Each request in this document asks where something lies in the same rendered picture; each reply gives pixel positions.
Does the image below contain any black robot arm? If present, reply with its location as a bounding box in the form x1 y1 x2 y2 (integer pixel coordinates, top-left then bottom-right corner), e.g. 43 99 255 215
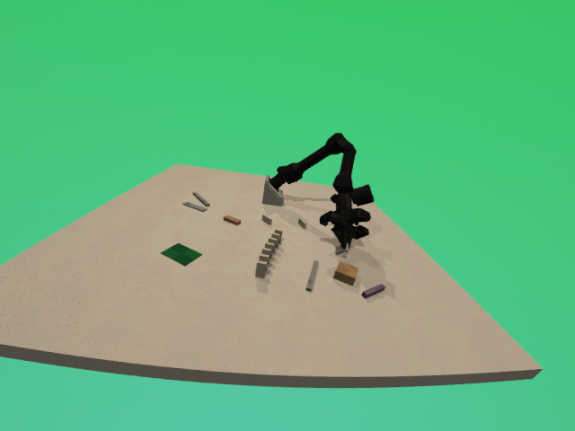
269 133 375 225

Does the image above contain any dark green flat square mat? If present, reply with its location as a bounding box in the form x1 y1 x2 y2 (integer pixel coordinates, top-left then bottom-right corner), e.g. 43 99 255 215
161 243 203 267

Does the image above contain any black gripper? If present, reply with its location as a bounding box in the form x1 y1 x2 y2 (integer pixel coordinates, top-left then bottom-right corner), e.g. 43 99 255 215
320 204 369 249

